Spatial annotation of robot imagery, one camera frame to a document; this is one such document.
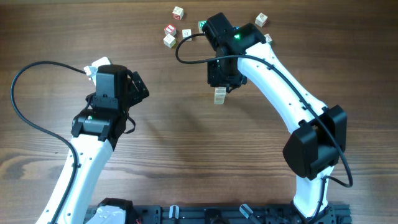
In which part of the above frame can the far right top block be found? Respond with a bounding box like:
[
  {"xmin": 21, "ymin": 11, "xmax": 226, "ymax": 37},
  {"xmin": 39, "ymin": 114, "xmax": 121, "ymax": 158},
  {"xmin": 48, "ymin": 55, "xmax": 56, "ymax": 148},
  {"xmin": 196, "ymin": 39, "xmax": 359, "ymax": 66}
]
[{"xmin": 255, "ymin": 12, "xmax": 268, "ymax": 27}]

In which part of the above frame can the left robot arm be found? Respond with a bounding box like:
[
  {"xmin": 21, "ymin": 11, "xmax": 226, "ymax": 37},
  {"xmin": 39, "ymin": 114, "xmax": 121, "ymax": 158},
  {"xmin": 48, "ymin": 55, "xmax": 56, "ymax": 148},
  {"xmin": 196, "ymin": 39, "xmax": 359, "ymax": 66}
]
[{"xmin": 38, "ymin": 65, "xmax": 149, "ymax": 223}]

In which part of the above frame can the green-sided right block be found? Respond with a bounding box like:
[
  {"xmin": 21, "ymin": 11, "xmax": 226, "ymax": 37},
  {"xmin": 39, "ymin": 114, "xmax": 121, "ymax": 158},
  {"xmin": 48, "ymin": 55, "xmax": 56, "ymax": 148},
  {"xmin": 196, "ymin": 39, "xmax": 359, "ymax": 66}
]
[{"xmin": 264, "ymin": 34, "xmax": 273, "ymax": 45}]

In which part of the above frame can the red I letter block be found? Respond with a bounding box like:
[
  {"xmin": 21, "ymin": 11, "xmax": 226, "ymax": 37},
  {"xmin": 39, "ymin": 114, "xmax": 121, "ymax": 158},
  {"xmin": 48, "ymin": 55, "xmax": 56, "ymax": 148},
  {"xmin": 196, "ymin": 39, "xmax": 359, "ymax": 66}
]
[{"xmin": 164, "ymin": 24, "xmax": 177, "ymax": 37}]

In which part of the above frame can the right camera cable black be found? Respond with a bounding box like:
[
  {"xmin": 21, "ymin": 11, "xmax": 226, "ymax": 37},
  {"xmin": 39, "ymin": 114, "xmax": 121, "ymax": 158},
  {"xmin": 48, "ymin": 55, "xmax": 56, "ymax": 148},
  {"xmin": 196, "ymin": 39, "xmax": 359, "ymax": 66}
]
[{"xmin": 175, "ymin": 32, "xmax": 354, "ymax": 218}]

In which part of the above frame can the left camera cable black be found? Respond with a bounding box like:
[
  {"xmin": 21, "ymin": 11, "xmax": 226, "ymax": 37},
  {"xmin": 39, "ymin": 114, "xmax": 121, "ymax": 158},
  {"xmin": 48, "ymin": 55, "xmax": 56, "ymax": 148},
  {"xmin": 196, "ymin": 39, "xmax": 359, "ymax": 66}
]
[{"xmin": 1, "ymin": 65, "xmax": 93, "ymax": 223}]

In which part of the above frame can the W letter wooden block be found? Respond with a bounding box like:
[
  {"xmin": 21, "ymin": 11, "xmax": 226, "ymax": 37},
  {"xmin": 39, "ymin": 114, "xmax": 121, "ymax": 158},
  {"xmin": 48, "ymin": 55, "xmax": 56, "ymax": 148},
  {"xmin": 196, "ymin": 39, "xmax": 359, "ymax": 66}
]
[{"xmin": 215, "ymin": 93, "xmax": 226, "ymax": 99}]

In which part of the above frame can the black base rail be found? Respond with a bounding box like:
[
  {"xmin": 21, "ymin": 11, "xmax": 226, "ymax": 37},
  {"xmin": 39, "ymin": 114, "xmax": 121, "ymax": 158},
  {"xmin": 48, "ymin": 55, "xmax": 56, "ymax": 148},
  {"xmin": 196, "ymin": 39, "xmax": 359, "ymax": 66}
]
[{"xmin": 83, "ymin": 203, "xmax": 352, "ymax": 224}]

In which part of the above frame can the plain S wooden block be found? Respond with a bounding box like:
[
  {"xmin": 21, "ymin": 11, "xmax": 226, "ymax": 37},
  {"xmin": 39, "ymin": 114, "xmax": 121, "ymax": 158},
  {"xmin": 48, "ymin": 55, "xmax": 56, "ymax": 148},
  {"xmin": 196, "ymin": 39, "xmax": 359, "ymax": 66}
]
[{"xmin": 215, "ymin": 87, "xmax": 226, "ymax": 95}]

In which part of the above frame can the green N letter block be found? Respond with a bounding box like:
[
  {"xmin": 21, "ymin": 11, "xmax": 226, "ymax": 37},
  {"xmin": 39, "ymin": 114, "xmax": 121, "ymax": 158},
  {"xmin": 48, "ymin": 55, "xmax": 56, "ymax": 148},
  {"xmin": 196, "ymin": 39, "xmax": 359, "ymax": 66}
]
[{"xmin": 198, "ymin": 20, "xmax": 206, "ymax": 33}]

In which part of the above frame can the plain block yellow side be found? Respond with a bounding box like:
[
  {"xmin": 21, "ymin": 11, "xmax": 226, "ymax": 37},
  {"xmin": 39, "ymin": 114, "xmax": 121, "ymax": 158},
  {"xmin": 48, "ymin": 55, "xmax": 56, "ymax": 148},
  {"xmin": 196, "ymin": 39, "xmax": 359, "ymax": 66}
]
[{"xmin": 163, "ymin": 34, "xmax": 176, "ymax": 49}]

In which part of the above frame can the top red-edged wooden block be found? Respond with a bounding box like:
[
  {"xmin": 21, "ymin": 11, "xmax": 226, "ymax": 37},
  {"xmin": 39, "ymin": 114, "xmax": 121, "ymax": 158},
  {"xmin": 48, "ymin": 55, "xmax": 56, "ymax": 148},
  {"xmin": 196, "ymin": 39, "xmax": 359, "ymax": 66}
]
[{"xmin": 172, "ymin": 6, "xmax": 184, "ymax": 21}]

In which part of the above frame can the M letter wooden block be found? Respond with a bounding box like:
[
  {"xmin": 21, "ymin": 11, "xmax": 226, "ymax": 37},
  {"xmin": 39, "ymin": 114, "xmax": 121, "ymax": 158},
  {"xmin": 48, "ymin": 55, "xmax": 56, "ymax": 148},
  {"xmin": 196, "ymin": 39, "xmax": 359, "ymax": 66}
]
[{"xmin": 182, "ymin": 29, "xmax": 192, "ymax": 39}]

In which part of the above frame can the camera cable black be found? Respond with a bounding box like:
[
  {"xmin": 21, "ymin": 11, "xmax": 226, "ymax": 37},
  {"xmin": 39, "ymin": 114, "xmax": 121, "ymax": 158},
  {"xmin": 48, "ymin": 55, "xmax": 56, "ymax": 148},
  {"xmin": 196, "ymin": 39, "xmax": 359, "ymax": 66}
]
[
  {"xmin": 175, "ymin": 32, "xmax": 354, "ymax": 218},
  {"xmin": 1, "ymin": 65, "xmax": 93, "ymax": 223}
]

